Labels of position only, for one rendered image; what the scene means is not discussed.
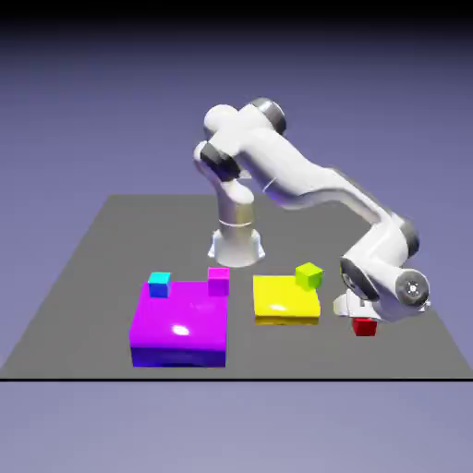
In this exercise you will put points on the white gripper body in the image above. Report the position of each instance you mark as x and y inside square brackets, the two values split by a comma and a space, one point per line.
[345, 305]

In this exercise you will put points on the small red cube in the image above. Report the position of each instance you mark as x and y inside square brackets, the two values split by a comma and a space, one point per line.
[364, 327]

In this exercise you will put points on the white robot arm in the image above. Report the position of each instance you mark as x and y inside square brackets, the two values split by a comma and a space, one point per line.
[295, 173]

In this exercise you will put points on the small lime green cube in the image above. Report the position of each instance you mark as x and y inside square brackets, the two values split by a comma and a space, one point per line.
[309, 276]

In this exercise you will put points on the small magenta cube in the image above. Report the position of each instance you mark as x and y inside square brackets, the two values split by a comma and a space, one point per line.
[218, 281]

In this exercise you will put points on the small cyan cube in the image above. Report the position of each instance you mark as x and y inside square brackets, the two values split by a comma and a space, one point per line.
[159, 284]

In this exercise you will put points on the large yellow box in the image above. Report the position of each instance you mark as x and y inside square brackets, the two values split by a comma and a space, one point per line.
[284, 301]

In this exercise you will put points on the large magenta box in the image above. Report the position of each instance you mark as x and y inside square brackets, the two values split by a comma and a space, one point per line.
[179, 321]

